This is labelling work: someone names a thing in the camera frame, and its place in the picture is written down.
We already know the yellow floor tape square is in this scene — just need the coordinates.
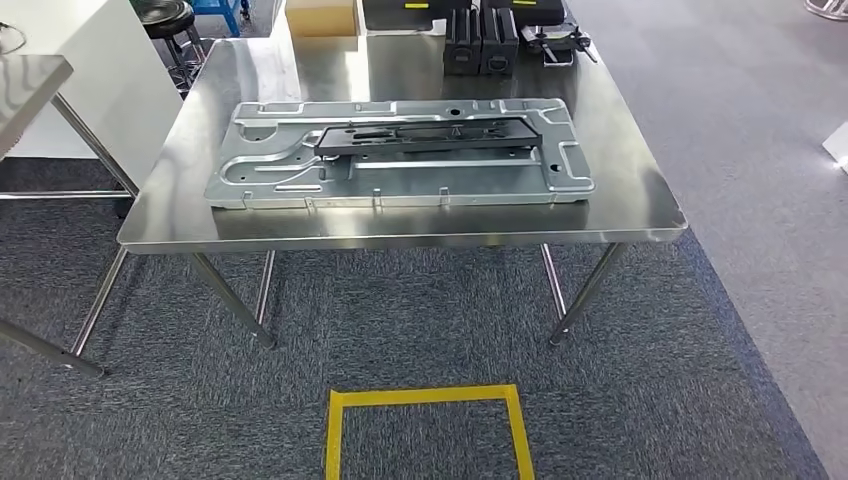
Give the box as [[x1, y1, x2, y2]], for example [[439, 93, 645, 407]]
[[324, 384, 537, 480]]

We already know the blue metal cart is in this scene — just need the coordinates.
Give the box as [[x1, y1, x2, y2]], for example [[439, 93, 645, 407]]
[[188, 0, 253, 39]]

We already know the black clamp tool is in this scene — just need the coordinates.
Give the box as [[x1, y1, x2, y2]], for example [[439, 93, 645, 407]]
[[519, 23, 599, 68]]

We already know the brown cardboard box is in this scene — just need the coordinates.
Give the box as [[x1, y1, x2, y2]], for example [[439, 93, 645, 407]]
[[284, 0, 359, 38]]

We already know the stainless steel table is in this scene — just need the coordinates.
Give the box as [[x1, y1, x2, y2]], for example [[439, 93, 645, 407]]
[[0, 54, 142, 379], [69, 33, 690, 359]]

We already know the black round stool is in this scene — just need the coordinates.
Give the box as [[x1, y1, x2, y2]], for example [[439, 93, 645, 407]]
[[132, 0, 217, 94]]

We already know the white flat board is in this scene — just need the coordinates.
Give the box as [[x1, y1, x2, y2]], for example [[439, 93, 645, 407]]
[[821, 122, 848, 175]]

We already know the black block with ring handle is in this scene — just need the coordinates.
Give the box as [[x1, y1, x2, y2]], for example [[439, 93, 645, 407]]
[[480, 6, 520, 75], [442, 6, 484, 76]]

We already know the black plastic frame part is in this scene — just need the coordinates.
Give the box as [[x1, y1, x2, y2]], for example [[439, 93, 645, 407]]
[[312, 117, 545, 159]]

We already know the black case yellow label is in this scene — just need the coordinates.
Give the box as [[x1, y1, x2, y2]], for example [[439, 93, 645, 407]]
[[362, 0, 473, 32], [482, 0, 566, 28]]

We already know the chrome chair base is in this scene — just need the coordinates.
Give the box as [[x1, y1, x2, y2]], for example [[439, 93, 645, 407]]
[[804, 0, 848, 22]]

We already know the stamped grey metal plate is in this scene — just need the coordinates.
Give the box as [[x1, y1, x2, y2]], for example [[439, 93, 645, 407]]
[[203, 97, 596, 212]]

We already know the white cabinet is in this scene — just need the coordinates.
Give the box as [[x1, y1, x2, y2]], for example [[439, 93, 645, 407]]
[[0, 0, 183, 190]]

